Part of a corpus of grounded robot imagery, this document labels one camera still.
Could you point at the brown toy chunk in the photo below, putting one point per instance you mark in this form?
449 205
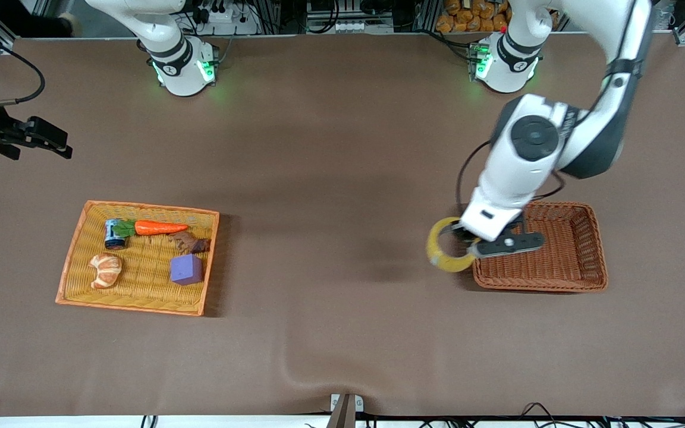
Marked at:
191 241

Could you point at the purple cube block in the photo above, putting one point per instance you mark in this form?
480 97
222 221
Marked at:
187 268

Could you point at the yellow packing tape roll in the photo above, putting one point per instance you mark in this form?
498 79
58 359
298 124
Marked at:
437 252

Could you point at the bag of orange buns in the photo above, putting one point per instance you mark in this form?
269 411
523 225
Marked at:
473 16

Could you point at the toy croissant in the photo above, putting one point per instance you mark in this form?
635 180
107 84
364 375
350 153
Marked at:
106 268

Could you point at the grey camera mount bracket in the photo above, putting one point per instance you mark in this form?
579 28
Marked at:
345 407

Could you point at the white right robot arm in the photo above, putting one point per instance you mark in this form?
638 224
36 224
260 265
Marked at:
179 65

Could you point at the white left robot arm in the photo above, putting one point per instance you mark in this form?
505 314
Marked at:
527 172

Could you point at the orange toy carrot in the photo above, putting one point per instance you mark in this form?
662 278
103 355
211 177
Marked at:
161 226

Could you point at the small blue can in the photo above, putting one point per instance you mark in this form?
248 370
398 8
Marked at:
114 236

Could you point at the orange yellow woven tray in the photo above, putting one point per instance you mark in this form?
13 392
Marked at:
140 300

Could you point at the brown wicker basket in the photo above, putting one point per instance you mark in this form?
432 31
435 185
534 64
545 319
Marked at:
562 267

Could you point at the white power strip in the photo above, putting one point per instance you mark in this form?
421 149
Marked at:
363 27
229 21

